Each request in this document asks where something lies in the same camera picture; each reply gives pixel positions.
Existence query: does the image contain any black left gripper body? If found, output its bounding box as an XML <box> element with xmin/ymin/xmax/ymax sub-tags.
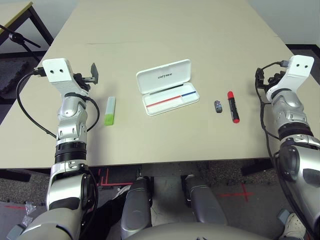
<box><xmin>71</xmin><ymin>72</ymin><xmax>98</xmax><ymax>93</ymax></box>

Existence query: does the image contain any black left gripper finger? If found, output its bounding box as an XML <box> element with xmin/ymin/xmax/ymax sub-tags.
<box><xmin>90</xmin><ymin>62</ymin><xmax>99</xmax><ymax>85</ymax></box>

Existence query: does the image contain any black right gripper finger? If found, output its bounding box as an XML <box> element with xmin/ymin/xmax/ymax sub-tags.
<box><xmin>254</xmin><ymin>67</ymin><xmax>265</xmax><ymax>81</ymax></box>

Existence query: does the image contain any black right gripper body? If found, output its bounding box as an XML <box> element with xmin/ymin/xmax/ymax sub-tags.
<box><xmin>266</xmin><ymin>71</ymin><xmax>286</xmax><ymax>87</ymax></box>

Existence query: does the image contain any red and black marker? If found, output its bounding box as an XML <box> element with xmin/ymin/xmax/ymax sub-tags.
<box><xmin>226</xmin><ymin>91</ymin><xmax>241</xmax><ymax>124</ymax></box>

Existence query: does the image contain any white plastic pencil case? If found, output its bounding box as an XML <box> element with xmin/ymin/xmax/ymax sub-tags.
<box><xmin>135</xmin><ymin>58</ymin><xmax>201</xmax><ymax>117</ymax></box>

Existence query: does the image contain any thin black pencil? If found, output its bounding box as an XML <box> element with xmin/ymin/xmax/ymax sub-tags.
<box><xmin>149</xmin><ymin>83</ymin><xmax>185</xmax><ymax>96</ymax></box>

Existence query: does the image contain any dark foam floor mat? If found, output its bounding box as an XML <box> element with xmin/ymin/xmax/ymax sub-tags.
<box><xmin>0</xmin><ymin>57</ymin><xmax>30</xmax><ymax>100</ymax></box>

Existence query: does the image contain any black tripod stand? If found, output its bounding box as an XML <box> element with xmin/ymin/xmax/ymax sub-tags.
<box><xmin>0</xmin><ymin>24</ymin><xmax>42</xmax><ymax>63</ymax></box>

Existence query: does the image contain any black table foot bar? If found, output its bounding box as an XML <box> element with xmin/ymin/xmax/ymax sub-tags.
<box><xmin>0</xmin><ymin>168</ymin><xmax>32</xmax><ymax>183</ymax></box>

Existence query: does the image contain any grey foot pedal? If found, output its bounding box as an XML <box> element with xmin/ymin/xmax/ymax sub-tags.
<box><xmin>276</xmin><ymin>208</ymin><xmax>292</xmax><ymax>224</ymax></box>

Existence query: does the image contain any grey robot left leg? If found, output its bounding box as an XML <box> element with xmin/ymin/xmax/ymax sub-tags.
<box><xmin>119</xmin><ymin>176</ymin><xmax>155</xmax><ymax>240</ymax></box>

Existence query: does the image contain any grey robot leg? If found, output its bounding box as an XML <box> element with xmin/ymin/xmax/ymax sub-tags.
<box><xmin>181</xmin><ymin>174</ymin><xmax>229</xmax><ymax>227</ymax></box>
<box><xmin>119</xmin><ymin>176</ymin><xmax>155</xmax><ymax>240</ymax></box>

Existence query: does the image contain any crumpled clear plastic bag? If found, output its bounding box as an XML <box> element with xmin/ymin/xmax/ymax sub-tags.
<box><xmin>21</xmin><ymin>201</ymin><xmax>37</xmax><ymax>226</ymax></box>

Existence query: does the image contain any grey robot right leg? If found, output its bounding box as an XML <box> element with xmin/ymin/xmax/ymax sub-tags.
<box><xmin>181</xmin><ymin>174</ymin><xmax>229</xmax><ymax>227</ymax></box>

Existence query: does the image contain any white bystander shoe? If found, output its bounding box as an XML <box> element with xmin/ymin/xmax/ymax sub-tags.
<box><xmin>279</xmin><ymin>212</ymin><xmax>307</xmax><ymax>240</ymax></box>

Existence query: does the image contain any grey floor box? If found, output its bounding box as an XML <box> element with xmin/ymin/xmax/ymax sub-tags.
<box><xmin>6</xmin><ymin>224</ymin><xmax>23</xmax><ymax>240</ymax></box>

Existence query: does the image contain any grey robot torso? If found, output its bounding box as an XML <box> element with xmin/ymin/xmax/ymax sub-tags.
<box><xmin>107</xmin><ymin>221</ymin><xmax>283</xmax><ymax>240</ymax></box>

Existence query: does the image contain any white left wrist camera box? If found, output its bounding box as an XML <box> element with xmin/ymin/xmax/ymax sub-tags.
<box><xmin>41</xmin><ymin>57</ymin><xmax>90</xmax><ymax>97</ymax></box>

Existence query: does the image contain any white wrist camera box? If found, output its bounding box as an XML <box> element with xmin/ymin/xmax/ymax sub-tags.
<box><xmin>266</xmin><ymin>55</ymin><xmax>315</xmax><ymax>101</ymax></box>
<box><xmin>41</xmin><ymin>57</ymin><xmax>90</xmax><ymax>97</ymax></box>

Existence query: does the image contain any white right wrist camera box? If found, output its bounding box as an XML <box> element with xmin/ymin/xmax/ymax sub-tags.
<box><xmin>266</xmin><ymin>55</ymin><xmax>315</xmax><ymax>101</ymax></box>

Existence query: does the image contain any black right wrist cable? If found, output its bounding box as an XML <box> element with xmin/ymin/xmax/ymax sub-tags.
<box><xmin>254</xmin><ymin>60</ymin><xmax>313</xmax><ymax>240</ymax></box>

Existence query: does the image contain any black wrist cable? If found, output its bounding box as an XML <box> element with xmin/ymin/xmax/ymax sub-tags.
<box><xmin>15</xmin><ymin>66</ymin><xmax>101</xmax><ymax>140</ymax></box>
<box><xmin>254</xmin><ymin>60</ymin><xmax>313</xmax><ymax>240</ymax></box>

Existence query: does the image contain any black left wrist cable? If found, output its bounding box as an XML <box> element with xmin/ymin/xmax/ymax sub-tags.
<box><xmin>15</xmin><ymin>66</ymin><xmax>101</xmax><ymax>140</ymax></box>

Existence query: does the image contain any wooden side table black frame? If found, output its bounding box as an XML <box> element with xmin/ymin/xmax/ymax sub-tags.
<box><xmin>0</xmin><ymin>1</ymin><xmax>55</xmax><ymax>55</ymax></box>

